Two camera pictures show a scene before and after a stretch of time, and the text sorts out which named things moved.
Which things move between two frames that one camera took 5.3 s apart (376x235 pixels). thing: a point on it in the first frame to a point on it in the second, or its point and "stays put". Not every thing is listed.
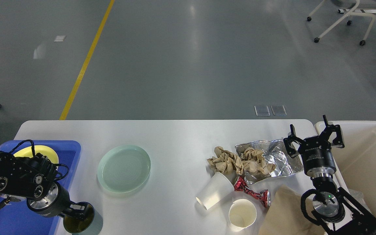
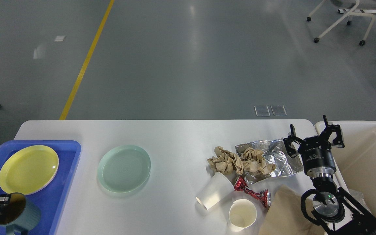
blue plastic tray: (18, 217) to (52, 200)
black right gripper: (316, 151) stays put
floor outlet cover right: (279, 110) stays put
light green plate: (124, 168) stays put
